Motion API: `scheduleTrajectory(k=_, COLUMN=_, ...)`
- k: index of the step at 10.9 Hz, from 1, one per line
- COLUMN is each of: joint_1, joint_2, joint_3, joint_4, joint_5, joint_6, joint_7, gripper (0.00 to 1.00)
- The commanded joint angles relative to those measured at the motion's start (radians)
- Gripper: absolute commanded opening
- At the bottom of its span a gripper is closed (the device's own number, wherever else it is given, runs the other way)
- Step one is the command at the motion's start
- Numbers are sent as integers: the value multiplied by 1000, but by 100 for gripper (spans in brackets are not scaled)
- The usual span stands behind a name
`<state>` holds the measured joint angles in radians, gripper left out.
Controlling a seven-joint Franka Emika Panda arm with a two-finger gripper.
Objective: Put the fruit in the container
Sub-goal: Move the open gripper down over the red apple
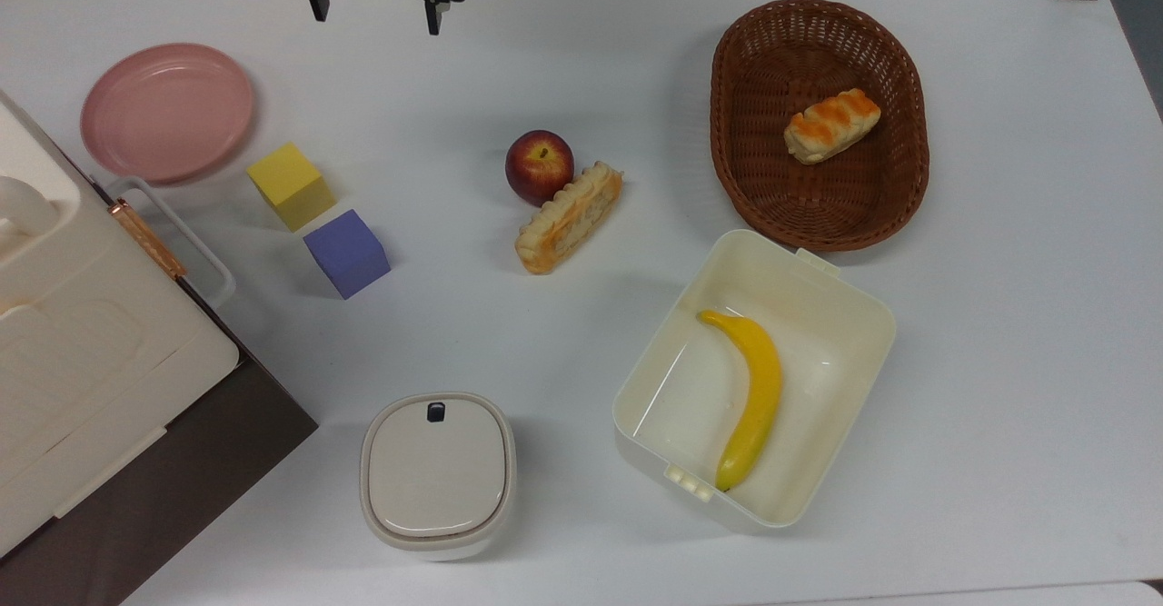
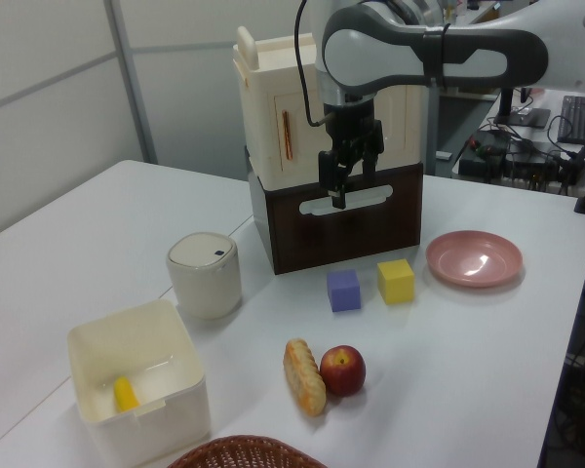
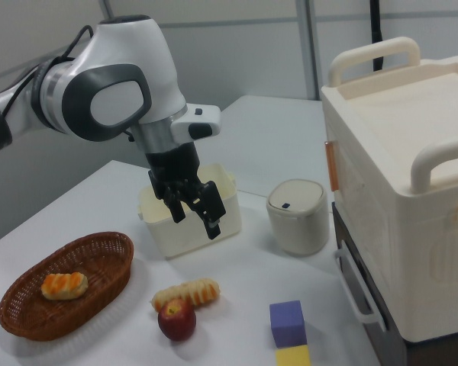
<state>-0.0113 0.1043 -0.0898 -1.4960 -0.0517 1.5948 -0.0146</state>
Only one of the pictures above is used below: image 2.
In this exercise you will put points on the long toasted bread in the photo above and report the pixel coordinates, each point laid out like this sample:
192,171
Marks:
304,380

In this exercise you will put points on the cream lidded bin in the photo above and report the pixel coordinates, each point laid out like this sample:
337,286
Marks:
205,283

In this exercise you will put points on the yellow cube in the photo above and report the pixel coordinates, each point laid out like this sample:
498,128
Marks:
396,285

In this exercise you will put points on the yellow banana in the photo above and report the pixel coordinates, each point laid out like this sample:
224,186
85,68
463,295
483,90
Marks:
126,396

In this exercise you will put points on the brown wicker basket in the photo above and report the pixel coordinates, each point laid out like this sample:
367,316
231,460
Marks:
244,453

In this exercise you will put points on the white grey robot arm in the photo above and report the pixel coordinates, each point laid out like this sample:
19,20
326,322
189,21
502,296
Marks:
370,49

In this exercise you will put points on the black monitor stand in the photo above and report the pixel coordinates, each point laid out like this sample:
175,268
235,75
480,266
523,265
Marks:
521,117

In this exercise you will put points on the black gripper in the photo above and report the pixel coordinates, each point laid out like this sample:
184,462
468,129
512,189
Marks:
351,122

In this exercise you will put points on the cream toy cabinet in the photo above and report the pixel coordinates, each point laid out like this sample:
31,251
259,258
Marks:
263,122

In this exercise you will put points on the purple cube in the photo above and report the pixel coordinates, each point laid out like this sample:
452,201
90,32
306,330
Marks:
344,292

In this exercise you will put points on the red apple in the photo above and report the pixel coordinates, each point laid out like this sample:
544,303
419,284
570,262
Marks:
343,373

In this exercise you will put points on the black electronics box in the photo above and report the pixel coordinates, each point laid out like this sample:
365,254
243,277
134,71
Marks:
482,158

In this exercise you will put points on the pink plate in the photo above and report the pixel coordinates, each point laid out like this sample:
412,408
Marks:
468,263

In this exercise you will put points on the cream square container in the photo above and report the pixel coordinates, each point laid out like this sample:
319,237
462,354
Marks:
97,346

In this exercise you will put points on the black keyboard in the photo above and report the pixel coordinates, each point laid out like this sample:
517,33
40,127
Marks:
579,119

